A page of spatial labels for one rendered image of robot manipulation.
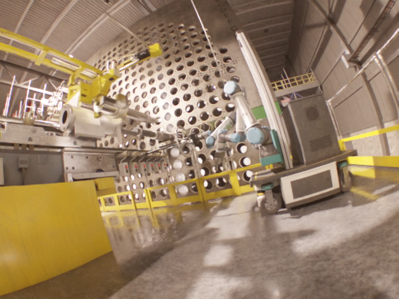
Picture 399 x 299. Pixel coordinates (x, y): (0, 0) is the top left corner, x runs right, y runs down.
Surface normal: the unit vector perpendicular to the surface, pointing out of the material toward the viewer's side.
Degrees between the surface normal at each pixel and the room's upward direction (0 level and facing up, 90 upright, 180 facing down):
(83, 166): 90
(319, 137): 90
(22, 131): 90
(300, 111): 90
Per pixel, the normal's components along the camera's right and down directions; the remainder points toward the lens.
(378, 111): -0.35, -0.04
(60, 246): 0.91, -0.26
